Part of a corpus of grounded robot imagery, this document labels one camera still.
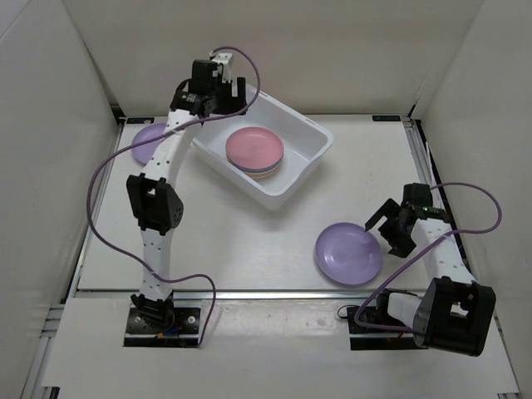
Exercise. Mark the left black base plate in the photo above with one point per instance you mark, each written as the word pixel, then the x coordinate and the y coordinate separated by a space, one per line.
pixel 181 330

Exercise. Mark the purple plate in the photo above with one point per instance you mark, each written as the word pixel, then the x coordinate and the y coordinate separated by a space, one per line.
pixel 143 153
pixel 347 254

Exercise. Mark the pink plate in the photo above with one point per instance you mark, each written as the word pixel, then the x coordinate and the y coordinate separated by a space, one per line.
pixel 254 148
pixel 278 172

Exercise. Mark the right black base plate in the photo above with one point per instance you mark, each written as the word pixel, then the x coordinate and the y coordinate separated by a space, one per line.
pixel 371 339

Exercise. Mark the white table board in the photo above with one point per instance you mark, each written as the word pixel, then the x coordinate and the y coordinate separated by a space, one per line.
pixel 240 244

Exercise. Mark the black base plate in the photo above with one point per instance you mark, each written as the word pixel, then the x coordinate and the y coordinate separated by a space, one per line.
pixel 371 339
pixel 181 330

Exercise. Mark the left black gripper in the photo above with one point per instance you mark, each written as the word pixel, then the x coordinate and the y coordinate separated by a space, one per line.
pixel 233 102

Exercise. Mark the black logo sticker right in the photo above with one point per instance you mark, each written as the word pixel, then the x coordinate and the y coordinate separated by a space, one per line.
pixel 386 118

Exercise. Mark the white plastic bin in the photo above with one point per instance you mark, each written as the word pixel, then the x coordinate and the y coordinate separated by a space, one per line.
pixel 304 140

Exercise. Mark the orange yellow plate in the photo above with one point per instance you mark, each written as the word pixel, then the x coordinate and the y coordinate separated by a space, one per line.
pixel 278 167

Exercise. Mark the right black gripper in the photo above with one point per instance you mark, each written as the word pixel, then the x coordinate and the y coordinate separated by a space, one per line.
pixel 401 247

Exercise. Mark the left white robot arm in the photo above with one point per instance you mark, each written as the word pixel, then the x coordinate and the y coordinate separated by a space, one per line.
pixel 158 209

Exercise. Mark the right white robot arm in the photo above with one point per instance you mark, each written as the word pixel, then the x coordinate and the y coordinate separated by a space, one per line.
pixel 455 312

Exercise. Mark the blue plate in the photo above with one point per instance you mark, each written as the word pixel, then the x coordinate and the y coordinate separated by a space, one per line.
pixel 241 167
pixel 255 171

